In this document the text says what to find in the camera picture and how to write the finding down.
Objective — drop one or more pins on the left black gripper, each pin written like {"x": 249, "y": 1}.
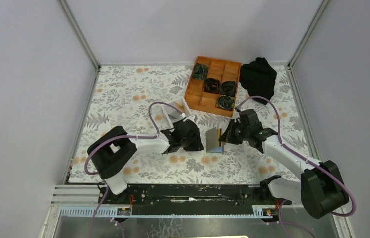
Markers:
{"x": 197, "y": 146}

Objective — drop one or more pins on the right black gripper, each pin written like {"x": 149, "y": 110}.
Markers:
{"x": 227, "y": 136}

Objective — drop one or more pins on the gold credit card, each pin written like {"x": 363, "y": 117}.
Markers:
{"x": 218, "y": 137}

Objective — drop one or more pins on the grey leather card holder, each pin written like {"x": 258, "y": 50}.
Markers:
{"x": 211, "y": 145}

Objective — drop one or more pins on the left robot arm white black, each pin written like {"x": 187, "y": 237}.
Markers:
{"x": 111, "y": 152}

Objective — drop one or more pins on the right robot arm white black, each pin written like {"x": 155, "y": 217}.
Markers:
{"x": 319, "y": 188}

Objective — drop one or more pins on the white plastic card tray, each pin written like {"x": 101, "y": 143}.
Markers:
{"x": 175, "y": 110}

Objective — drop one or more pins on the rolled dark sock bottom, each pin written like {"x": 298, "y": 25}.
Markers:
{"x": 225, "y": 102}

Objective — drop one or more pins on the rolled dark sock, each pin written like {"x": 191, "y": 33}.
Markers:
{"x": 225, "y": 102}
{"x": 212, "y": 85}
{"x": 200, "y": 72}
{"x": 228, "y": 88}

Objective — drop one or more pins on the rolled dark sock right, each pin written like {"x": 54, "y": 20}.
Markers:
{"x": 228, "y": 88}

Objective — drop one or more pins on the rolled dark sock middle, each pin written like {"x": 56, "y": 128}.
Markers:
{"x": 212, "y": 85}

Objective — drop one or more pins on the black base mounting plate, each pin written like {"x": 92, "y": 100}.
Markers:
{"x": 140, "y": 194}

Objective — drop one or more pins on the orange wooden compartment box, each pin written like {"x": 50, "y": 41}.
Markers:
{"x": 220, "y": 69}

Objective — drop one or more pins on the black cloth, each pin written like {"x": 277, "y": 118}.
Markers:
{"x": 258, "y": 78}

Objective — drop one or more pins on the floral table mat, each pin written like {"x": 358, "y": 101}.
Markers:
{"x": 130, "y": 96}

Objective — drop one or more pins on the rolled dark sock top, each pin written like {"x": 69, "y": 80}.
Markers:
{"x": 200, "y": 72}

